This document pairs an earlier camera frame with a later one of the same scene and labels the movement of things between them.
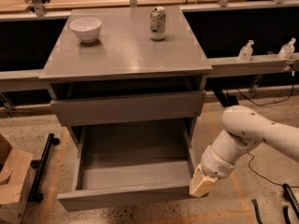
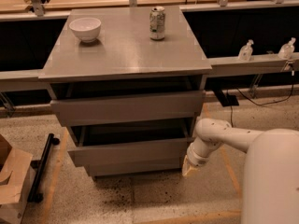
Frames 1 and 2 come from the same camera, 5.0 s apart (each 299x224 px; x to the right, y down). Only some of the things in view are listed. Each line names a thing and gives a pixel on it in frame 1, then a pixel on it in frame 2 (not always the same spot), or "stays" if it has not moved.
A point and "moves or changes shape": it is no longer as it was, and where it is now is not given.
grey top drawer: x=85 y=111 stays
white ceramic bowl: x=86 y=28 stays
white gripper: x=216 y=166 -> x=196 y=159
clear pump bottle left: x=247 y=51 stays
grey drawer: x=131 y=164 moves or changes shape
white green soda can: x=157 y=22 stays
